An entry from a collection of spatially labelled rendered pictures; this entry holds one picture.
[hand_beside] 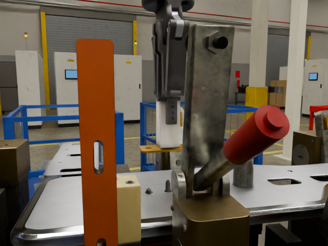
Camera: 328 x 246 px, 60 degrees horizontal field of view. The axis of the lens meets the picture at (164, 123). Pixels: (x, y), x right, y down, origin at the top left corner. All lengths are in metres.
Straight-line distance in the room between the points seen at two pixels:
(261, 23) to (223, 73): 7.76
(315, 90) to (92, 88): 10.96
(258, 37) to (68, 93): 5.21
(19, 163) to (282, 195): 0.42
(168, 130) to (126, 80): 8.02
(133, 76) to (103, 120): 8.24
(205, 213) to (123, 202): 0.08
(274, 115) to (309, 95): 11.11
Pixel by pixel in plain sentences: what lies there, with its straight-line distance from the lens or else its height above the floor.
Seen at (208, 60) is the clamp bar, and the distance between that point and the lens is 0.26.
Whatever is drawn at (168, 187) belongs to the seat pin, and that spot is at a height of 1.01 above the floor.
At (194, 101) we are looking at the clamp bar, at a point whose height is 1.15.
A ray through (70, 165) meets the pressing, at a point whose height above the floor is 1.00.
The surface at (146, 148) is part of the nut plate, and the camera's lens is 0.43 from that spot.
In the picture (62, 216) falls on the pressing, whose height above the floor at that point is 1.00.
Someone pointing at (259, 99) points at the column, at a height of 0.77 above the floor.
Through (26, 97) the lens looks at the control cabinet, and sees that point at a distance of 8.09.
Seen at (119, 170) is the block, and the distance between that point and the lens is 0.62.
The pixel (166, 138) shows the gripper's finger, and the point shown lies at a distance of 0.41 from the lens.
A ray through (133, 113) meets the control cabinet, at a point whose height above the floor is 0.30.
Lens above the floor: 1.16
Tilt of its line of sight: 8 degrees down
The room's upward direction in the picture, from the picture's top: straight up
